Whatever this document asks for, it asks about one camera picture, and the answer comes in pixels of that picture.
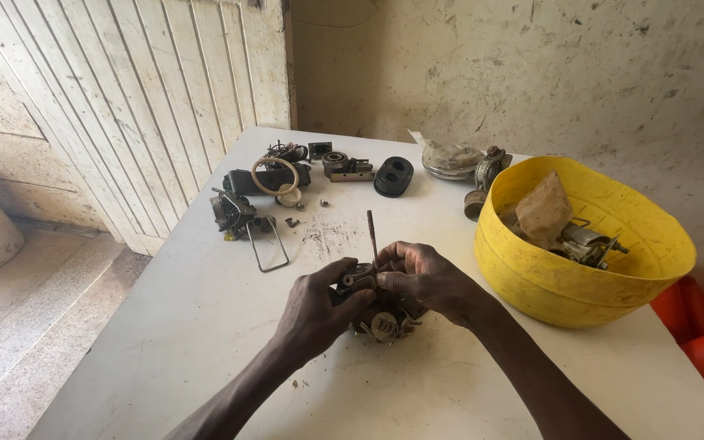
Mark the thin metal screwdriver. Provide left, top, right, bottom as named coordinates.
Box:
left=367, top=210, right=381, bottom=265

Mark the person's right hand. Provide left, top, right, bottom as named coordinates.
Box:
left=374, top=241, right=493, bottom=331

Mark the white round cap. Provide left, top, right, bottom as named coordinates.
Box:
left=275, top=185, right=304, bottom=208

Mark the black plastic housing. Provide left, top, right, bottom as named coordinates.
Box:
left=222, top=162, right=312, bottom=198

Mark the tan plastic float chamber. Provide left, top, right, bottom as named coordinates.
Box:
left=514, top=169, right=574, bottom=250

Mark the round metal cover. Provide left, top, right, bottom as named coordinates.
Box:
left=422, top=160, right=478, bottom=182

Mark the yellow plastic basin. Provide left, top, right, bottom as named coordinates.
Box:
left=474, top=156, right=697, bottom=330

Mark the round metal bearing bracket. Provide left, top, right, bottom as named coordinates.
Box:
left=321, top=152, right=376, bottom=183

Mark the clear plastic bag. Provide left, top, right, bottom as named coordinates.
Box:
left=408, top=130, right=487, bottom=173

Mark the black rubber oval boot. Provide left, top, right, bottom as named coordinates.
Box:
left=373, top=156, right=415, bottom=198

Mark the black wire spring bundle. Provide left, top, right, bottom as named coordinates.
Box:
left=263, top=140, right=309, bottom=165

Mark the bent wire clip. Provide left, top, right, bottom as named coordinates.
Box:
left=246, top=215, right=292, bottom=274

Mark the silver carburetor body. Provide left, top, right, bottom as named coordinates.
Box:
left=559, top=217, right=631, bottom=271

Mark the orange plastic container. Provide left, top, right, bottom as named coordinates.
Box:
left=650, top=275, right=704, bottom=397

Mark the tan rubber ring gasket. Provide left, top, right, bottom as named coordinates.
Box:
left=251, top=157, right=300, bottom=196

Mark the white wooden door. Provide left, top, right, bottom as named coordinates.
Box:
left=0, top=0, right=295, bottom=256

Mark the grimy metal carburetor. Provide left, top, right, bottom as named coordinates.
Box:
left=335, top=263, right=429, bottom=346

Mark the person's left hand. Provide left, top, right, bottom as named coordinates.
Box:
left=271, top=257, right=378, bottom=366

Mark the grey metal pump part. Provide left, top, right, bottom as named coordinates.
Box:
left=463, top=145, right=514, bottom=222

